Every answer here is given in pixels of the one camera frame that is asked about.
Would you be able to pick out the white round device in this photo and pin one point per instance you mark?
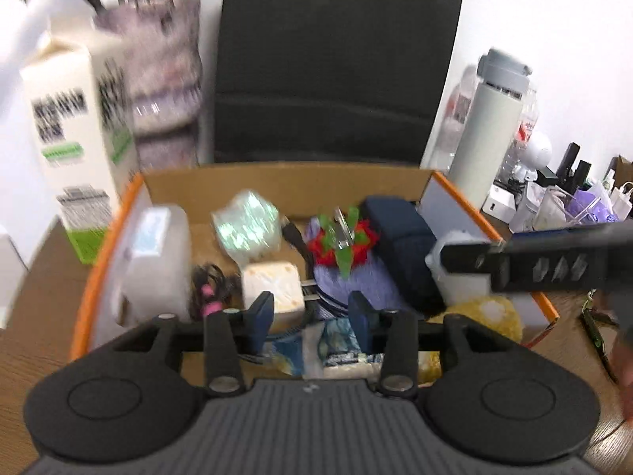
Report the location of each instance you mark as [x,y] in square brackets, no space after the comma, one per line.
[536,151]

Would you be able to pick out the white green milk carton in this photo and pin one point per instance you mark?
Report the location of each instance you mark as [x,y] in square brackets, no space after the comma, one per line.
[69,158]

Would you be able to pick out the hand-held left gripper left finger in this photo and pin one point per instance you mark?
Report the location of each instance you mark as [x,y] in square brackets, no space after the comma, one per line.
[262,316]

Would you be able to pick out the yellow sheep plush toy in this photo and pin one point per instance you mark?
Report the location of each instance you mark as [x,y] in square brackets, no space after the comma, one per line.
[484,316]

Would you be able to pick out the black desk stand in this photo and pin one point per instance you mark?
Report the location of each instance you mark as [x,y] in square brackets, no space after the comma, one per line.
[573,163]

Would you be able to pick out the translucent cotton swab container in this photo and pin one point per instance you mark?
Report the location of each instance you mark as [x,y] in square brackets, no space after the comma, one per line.
[153,267]

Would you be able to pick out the black office chair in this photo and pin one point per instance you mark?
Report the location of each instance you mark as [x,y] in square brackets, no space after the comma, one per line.
[336,59]

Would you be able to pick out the clear water bottle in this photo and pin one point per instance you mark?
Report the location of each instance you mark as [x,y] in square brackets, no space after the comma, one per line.
[525,128]
[457,114]

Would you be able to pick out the iridescent plastic wrap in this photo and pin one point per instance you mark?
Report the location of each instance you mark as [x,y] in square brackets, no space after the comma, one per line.
[247,227]

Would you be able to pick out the small yellow white box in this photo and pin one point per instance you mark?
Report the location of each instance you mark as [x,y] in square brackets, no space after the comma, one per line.
[272,284]

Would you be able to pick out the purple tissue pack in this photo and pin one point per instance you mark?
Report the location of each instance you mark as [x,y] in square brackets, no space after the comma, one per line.
[593,210]

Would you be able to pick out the blue snack packet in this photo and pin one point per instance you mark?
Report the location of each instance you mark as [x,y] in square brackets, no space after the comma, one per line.
[336,346]

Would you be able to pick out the glass jar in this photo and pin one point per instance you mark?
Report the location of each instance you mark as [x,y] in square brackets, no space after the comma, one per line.
[541,210]

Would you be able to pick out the white thermos grey lid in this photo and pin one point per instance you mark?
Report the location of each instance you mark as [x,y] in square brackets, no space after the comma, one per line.
[487,138]

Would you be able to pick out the purple glass vase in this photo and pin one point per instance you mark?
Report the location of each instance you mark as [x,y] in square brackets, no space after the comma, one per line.
[163,89]

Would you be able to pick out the navy zip case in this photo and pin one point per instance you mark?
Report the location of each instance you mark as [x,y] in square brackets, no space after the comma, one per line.
[405,247]

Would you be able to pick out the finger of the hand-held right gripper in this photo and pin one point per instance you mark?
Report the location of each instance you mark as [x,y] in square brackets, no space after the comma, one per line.
[465,257]

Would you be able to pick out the red cardboard box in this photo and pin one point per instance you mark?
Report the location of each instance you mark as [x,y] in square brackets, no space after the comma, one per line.
[296,188]

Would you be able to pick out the white charger block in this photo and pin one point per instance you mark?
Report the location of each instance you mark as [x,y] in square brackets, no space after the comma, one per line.
[499,204]

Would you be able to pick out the red green flower clip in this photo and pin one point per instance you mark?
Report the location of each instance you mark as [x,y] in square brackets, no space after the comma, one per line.
[341,247]

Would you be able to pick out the wooden desktop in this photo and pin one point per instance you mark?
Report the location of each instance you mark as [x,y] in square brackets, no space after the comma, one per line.
[29,336]

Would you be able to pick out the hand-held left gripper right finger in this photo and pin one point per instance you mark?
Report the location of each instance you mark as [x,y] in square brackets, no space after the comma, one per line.
[361,324]

